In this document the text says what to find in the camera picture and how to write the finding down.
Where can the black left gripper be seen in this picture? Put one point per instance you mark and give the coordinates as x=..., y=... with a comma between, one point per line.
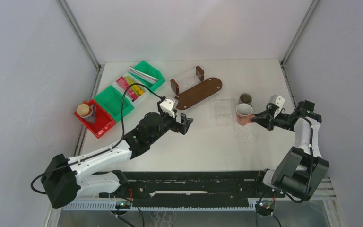
x=181, y=127

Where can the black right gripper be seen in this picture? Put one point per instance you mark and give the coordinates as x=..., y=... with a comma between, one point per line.
x=266, y=118

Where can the pink printed white mug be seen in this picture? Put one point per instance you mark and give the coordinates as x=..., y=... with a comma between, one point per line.
x=244, y=113

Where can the grey cup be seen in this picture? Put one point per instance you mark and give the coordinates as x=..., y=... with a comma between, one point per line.
x=245, y=98

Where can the clear acrylic organizer rack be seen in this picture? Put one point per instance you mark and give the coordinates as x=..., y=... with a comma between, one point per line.
x=187, y=79

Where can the brown ceramic cup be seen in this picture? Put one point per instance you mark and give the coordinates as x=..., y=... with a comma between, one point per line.
x=84, y=110

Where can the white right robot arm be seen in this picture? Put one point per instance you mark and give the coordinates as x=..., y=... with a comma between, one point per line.
x=302, y=169

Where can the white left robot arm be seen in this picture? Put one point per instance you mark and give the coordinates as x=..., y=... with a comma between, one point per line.
x=67, y=178

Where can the yellow toothpaste tube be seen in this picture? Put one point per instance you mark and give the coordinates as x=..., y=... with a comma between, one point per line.
x=135, y=88

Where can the white toothpaste bin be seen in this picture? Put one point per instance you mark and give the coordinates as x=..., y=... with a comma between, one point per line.
x=140, y=98

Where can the brown oval wooden tray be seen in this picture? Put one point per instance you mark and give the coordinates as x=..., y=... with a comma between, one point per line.
x=195, y=94

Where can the green toothbrush bin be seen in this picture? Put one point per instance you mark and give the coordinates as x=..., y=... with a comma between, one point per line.
x=145, y=67

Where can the pink toothpaste tube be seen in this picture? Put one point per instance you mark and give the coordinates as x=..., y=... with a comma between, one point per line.
x=127, y=87

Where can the pink toothbrush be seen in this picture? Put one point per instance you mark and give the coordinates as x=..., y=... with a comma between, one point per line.
x=149, y=81

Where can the clear oval acrylic plate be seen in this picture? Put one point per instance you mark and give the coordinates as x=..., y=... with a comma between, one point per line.
x=247, y=133

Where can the clear rectangular acrylic plate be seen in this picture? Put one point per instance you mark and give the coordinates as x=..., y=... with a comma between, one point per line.
x=223, y=112

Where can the green bin with rack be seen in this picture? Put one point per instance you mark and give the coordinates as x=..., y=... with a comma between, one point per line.
x=110, y=100

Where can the red cup bin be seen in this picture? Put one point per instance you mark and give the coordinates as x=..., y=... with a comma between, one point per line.
x=104, y=120

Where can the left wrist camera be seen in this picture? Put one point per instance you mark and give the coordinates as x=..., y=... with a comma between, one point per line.
x=168, y=106

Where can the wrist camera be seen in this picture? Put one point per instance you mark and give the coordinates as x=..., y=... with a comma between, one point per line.
x=168, y=106
x=277, y=100

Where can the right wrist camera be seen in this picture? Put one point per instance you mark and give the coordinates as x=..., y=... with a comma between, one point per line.
x=277, y=100

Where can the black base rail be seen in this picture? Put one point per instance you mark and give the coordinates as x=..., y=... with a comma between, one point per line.
x=185, y=190

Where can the grey handled white mug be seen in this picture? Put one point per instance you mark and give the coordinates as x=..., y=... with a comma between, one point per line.
x=91, y=117

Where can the aluminium frame post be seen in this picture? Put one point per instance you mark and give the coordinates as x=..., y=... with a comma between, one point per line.
x=65, y=8

